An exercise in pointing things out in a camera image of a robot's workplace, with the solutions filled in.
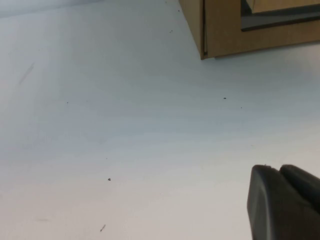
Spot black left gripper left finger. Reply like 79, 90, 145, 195
246, 164, 320, 240

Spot brown cardboard shoe box sleeve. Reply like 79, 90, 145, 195
178, 0, 208, 60

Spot brown windowed shoe box drawer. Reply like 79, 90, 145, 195
204, 0, 320, 60

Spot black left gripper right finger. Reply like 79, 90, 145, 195
279, 164, 320, 209

